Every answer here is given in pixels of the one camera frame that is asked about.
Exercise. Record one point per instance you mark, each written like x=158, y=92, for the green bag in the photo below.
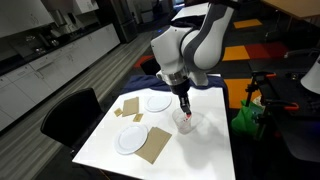
x=245, y=123

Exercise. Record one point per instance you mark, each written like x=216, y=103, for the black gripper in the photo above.
x=181, y=90

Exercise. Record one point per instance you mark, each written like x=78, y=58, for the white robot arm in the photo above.
x=187, y=52

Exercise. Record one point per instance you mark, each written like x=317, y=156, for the white kitchen counter cabinets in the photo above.
x=27, y=85

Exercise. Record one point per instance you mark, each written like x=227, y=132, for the large brown cardboard napkin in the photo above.
x=156, y=141

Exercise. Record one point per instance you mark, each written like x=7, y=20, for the white plate far side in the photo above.
x=157, y=103

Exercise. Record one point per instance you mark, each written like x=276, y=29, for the small brown cardboard square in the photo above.
x=137, y=117

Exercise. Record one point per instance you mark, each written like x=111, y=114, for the clear plastic cup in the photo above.
x=183, y=125

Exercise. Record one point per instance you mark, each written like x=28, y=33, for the stainless steel refrigerator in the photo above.
x=125, y=23

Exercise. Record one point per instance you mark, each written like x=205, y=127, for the white plate near cup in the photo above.
x=131, y=138

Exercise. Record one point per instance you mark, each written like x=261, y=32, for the black tripod with orange clamps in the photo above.
x=259, y=78

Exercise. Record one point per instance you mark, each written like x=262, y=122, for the dark blue cloth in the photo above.
x=138, y=82

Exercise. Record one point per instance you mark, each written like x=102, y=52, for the red marker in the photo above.
x=188, y=116

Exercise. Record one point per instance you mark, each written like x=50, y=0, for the small brown cardboard piece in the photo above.
x=118, y=112

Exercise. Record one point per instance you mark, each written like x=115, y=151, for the black chair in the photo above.
x=150, y=66
x=73, y=119

